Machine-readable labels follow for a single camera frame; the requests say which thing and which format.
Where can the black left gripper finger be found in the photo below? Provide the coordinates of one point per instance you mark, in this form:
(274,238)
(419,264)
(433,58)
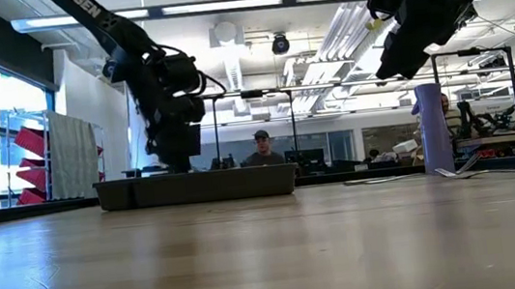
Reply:
(173,149)

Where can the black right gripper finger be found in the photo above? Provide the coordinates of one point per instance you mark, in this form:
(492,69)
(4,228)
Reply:
(402,50)

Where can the grey cutlery tray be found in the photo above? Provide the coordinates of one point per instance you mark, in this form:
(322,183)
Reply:
(194,188)

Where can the steel fork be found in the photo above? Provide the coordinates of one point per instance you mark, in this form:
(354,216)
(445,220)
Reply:
(378,180)
(465,173)

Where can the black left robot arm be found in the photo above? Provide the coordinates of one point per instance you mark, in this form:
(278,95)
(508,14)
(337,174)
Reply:
(102,21)

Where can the black background robot arm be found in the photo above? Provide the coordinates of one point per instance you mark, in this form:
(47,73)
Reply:
(493,120)
(228,161)

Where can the yellow hanging tag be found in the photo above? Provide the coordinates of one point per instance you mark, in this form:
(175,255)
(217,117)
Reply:
(374,24)

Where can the person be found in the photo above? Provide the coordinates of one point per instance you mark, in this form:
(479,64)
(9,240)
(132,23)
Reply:
(263,149)
(452,115)

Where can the periwinkle spray bottle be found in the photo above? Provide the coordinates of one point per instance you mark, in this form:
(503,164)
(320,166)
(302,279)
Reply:
(434,134)

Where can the grey hanging cloth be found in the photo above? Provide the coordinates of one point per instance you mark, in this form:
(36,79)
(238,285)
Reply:
(74,155)

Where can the white cardboard box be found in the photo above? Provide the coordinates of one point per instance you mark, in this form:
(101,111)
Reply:
(406,146)

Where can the red storage bin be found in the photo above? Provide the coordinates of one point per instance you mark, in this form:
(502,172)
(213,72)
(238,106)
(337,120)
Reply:
(32,197)
(31,141)
(33,180)

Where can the black equipment box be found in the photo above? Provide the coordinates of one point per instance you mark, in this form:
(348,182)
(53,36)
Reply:
(305,161)

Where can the wooden workbench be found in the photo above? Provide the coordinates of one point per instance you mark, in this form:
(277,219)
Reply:
(505,139)

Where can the black ceiling camera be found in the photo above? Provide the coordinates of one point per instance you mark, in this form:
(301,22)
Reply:
(469,15)

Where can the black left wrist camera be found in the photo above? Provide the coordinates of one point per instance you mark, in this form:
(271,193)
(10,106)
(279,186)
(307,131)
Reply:
(185,110)

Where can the black metal station frame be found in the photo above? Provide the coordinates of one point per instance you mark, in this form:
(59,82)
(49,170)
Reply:
(470,52)

